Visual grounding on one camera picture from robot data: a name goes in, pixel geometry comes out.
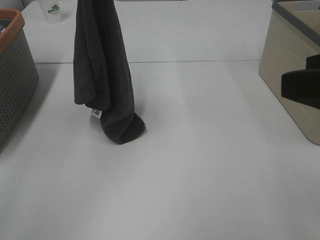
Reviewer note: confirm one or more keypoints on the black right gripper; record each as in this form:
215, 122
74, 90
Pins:
303, 86

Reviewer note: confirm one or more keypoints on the dark grey towel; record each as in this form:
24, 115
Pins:
101, 74

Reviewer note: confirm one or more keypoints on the beige storage bin grey rim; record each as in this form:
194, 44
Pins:
293, 35

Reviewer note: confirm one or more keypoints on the white paper cup green logo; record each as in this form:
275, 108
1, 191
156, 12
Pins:
51, 11

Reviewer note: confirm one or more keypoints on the grey perforated basket orange rim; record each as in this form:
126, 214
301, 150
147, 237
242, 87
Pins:
18, 74

